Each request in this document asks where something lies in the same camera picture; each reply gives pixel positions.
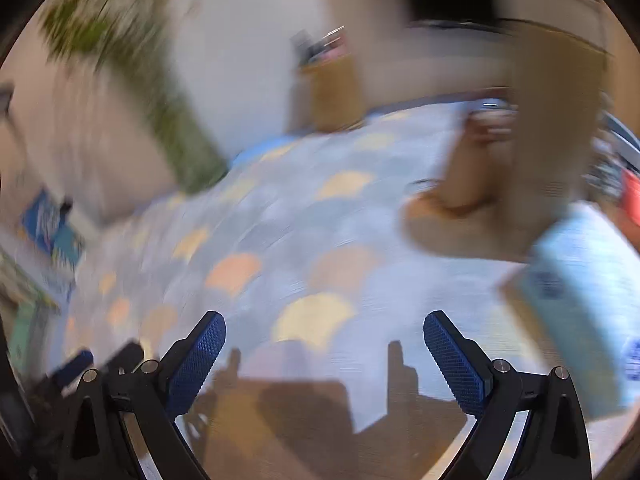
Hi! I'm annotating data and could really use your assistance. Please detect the wooden pen holder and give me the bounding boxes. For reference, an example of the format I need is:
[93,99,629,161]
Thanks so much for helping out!
[297,55,366,131]

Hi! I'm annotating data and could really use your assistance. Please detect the green plant stems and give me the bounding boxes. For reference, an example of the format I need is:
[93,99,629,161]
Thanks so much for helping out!
[40,0,201,111]

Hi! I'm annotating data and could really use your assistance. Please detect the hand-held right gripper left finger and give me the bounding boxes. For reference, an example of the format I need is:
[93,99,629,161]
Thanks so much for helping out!
[70,310,228,480]

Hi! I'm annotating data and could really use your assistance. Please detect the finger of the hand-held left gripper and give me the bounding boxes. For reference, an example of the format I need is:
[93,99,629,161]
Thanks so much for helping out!
[47,349,96,388]
[97,340,148,378]

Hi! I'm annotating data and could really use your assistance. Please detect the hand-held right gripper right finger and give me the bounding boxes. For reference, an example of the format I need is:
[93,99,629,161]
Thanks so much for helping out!
[422,310,593,480]

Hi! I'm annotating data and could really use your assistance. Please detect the light blue pack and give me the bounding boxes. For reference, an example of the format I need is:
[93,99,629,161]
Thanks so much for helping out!
[500,202,640,421]

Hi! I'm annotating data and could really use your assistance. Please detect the bunch of pens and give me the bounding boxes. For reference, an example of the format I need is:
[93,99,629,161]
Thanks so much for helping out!
[290,25,348,68]

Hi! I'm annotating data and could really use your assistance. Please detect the grey chair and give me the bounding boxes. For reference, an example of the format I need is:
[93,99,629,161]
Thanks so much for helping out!
[597,110,640,161]

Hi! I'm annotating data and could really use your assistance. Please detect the tan woven handbag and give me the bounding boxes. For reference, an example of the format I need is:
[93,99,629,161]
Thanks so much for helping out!
[440,97,521,216]

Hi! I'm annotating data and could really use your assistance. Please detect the tall beige cylinder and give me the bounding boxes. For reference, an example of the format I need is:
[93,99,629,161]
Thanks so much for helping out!
[492,0,613,261]

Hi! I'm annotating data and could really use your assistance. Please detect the patterned tablecloth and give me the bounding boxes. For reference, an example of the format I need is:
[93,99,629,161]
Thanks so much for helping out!
[50,95,640,480]

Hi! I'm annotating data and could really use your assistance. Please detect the glass vase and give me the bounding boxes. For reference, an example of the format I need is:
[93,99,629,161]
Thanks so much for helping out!
[145,75,231,193]

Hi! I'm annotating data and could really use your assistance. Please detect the row of books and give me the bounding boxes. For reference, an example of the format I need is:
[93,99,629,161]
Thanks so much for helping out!
[0,187,86,361]

